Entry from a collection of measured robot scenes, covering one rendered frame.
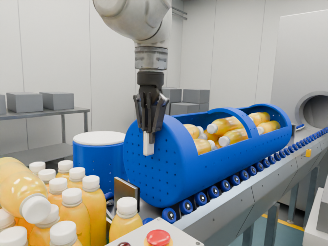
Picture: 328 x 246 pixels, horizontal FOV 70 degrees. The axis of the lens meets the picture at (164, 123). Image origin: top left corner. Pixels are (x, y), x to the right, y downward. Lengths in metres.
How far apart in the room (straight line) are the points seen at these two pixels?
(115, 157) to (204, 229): 0.57
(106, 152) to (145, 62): 0.64
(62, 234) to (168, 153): 0.35
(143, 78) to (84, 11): 4.10
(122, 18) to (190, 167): 0.40
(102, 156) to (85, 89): 3.44
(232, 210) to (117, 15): 0.78
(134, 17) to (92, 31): 4.26
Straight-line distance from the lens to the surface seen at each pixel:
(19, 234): 0.45
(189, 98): 4.60
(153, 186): 0.75
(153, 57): 0.62
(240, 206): 1.03
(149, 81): 0.63
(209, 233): 0.87
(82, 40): 4.57
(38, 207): 0.43
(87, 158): 1.19
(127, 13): 0.46
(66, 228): 0.44
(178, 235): 0.41
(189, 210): 0.76
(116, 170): 1.22
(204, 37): 6.44
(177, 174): 0.66
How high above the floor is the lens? 1.34
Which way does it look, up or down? 10 degrees down
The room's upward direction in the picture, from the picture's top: 2 degrees clockwise
